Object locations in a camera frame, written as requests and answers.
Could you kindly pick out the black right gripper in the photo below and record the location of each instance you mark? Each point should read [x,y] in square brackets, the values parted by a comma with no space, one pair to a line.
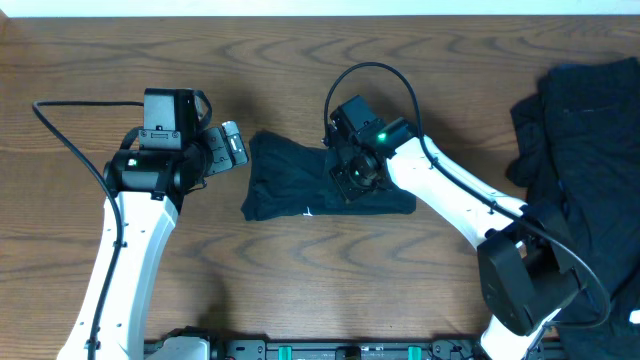
[349,190]

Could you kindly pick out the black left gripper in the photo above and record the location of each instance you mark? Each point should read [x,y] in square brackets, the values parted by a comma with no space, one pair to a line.
[223,159]

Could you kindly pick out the dark green t-shirt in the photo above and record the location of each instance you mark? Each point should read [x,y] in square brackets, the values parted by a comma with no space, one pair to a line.
[289,179]

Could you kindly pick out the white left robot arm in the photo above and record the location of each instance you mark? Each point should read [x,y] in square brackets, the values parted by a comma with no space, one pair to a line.
[147,180]

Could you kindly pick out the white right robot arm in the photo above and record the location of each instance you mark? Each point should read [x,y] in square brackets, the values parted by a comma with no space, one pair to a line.
[528,270]

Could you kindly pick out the pile of black clothes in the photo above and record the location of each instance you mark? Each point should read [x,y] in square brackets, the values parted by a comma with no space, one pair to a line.
[578,140]

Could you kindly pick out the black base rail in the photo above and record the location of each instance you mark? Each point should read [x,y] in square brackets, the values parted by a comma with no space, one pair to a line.
[199,343]

